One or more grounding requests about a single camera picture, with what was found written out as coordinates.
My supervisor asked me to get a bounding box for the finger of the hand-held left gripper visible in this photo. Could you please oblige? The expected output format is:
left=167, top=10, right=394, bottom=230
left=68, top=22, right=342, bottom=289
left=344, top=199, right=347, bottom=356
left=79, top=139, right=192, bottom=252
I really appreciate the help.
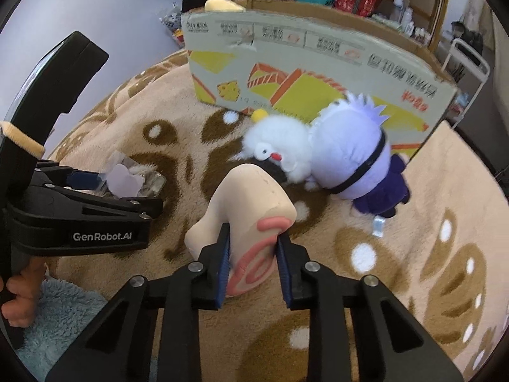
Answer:
left=36, top=183, right=164, bottom=223
left=36, top=166, right=106, bottom=192

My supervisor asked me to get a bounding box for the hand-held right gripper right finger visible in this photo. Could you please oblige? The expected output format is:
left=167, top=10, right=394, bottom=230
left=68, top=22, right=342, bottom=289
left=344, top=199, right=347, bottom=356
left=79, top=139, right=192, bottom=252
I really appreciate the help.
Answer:
left=275, top=231, right=458, bottom=382

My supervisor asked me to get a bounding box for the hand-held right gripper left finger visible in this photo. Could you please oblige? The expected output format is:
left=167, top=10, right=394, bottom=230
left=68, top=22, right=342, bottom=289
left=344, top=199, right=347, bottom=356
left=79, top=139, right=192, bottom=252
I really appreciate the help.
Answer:
left=45, top=223, right=232, bottom=382

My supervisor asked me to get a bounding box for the clear plastic packet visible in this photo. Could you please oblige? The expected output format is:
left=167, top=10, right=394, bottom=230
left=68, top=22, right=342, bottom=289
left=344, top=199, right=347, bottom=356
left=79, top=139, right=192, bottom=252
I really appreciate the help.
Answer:
left=99, top=150, right=167, bottom=200

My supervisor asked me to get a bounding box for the pink swirl cake roll plush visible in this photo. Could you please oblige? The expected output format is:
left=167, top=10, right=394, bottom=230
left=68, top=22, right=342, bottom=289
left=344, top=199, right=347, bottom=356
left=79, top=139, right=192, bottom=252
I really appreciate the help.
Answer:
left=184, top=164, right=297, bottom=298

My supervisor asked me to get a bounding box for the yellow plush toy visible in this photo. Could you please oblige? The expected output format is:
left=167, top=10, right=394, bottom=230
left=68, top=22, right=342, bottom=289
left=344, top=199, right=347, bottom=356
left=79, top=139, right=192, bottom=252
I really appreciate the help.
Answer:
left=205, top=0, right=247, bottom=12

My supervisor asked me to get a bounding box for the printed cardboard box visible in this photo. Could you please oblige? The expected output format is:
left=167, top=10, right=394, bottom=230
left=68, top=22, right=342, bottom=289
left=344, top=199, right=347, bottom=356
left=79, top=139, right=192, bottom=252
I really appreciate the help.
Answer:
left=181, top=0, right=459, bottom=160

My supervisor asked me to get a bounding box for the person's left hand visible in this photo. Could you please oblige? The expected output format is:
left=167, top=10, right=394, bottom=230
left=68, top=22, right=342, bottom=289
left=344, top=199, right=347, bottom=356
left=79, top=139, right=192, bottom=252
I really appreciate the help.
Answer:
left=0, top=260, right=45, bottom=329

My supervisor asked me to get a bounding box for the light blue fluffy blanket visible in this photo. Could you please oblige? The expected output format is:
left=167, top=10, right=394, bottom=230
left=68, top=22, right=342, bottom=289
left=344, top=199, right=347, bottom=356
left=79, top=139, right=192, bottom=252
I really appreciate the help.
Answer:
left=18, top=279, right=108, bottom=371

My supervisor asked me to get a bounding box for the lavender blindfolded plush doll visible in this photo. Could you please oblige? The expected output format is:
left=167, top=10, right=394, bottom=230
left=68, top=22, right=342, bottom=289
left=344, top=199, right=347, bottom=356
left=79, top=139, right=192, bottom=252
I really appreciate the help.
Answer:
left=304, top=91, right=411, bottom=238

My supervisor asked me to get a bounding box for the white fluffy plush toy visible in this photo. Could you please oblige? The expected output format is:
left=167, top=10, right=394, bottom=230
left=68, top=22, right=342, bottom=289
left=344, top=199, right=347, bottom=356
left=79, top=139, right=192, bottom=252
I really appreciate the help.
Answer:
left=242, top=108, right=315, bottom=186

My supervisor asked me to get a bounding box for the bag of toys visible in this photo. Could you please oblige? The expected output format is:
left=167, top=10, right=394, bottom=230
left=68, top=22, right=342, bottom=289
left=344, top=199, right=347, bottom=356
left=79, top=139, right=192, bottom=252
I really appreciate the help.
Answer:
left=159, top=6, right=185, bottom=42

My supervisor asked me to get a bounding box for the group of cosmetic bottles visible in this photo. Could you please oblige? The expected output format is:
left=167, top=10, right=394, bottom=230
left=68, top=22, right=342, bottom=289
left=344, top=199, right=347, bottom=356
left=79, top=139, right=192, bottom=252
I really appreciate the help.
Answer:
left=392, top=0, right=432, bottom=46

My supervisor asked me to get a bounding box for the white trolley cart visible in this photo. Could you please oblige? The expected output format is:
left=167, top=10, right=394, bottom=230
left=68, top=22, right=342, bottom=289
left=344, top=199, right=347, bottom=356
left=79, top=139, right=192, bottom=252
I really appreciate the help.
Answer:
left=439, top=38, right=491, bottom=120

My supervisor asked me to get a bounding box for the black bag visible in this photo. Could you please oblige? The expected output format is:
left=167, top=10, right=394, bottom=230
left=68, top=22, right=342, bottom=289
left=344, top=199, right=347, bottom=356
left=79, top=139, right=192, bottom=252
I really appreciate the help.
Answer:
left=451, top=22, right=484, bottom=48

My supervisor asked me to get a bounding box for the wooden shelf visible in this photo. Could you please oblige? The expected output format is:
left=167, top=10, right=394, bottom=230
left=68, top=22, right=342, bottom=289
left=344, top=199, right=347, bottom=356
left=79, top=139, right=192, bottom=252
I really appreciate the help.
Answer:
left=290, top=0, right=454, bottom=50

